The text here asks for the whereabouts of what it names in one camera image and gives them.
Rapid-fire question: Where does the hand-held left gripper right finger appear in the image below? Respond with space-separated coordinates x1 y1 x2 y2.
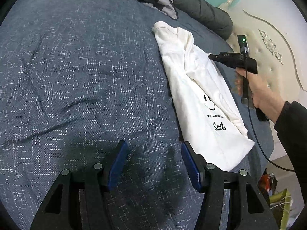
181 141 280 230

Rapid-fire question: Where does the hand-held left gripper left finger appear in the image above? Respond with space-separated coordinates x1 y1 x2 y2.
29 141 130 230

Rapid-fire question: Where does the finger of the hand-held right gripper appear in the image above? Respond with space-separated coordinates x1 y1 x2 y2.
208 54 225 64

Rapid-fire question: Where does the white long-sleeve shirt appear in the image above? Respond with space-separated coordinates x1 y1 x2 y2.
152 21 255 172

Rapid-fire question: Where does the person's right forearm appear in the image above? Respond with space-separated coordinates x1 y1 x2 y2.
273 101 307 197

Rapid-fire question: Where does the person's right hand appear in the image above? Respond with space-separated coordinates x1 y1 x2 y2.
234 67 286 125

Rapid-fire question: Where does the red-orange bag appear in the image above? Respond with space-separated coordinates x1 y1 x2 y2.
260 174 276 192

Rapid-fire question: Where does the bed with blue-grey sheet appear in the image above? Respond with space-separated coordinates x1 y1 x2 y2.
0 0 275 230

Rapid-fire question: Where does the green bag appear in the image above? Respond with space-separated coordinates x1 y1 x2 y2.
270 189 294 230

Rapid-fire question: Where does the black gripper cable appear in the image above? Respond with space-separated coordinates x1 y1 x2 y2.
243 50 295 172

